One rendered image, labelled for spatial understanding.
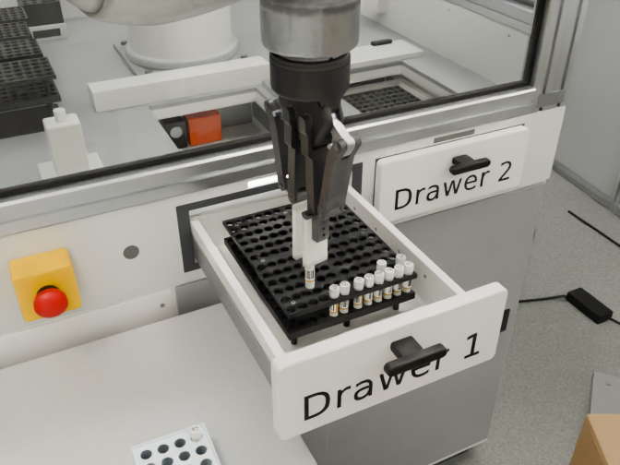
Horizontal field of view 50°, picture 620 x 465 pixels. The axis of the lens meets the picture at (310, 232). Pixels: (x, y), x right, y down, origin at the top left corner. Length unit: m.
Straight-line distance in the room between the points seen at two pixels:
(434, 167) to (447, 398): 0.62
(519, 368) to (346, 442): 0.77
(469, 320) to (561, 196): 2.17
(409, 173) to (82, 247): 0.50
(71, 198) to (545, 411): 1.45
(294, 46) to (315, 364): 0.31
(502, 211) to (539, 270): 1.20
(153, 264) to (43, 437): 0.26
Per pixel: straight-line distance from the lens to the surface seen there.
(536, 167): 1.27
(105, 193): 0.89
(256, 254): 0.87
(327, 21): 0.58
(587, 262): 2.56
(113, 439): 0.86
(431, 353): 0.72
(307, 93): 0.61
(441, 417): 1.57
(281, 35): 0.59
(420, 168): 1.07
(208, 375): 0.91
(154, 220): 0.93
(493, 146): 1.15
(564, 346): 2.18
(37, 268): 0.89
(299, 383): 0.70
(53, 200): 0.88
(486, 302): 0.79
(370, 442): 1.49
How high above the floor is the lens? 1.41
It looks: 34 degrees down
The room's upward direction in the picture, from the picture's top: straight up
